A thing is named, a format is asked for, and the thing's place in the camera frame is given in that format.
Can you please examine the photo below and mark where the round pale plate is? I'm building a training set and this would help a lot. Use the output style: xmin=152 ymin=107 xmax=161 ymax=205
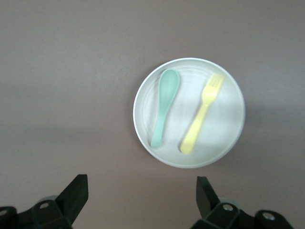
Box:
xmin=132 ymin=57 xmax=246 ymax=169

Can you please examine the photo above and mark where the yellow plastic fork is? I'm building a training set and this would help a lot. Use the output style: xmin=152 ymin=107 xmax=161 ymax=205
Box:
xmin=179 ymin=73 xmax=226 ymax=155

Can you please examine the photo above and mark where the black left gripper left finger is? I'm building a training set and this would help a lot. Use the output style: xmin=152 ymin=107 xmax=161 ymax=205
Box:
xmin=0 ymin=175 xmax=89 ymax=229

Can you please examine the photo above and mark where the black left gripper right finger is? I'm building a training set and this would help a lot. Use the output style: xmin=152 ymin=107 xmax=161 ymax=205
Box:
xmin=192 ymin=176 xmax=293 ymax=229

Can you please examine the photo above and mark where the mint green plastic spoon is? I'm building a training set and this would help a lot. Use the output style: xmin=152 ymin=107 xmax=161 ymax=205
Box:
xmin=150 ymin=68 xmax=180 ymax=149

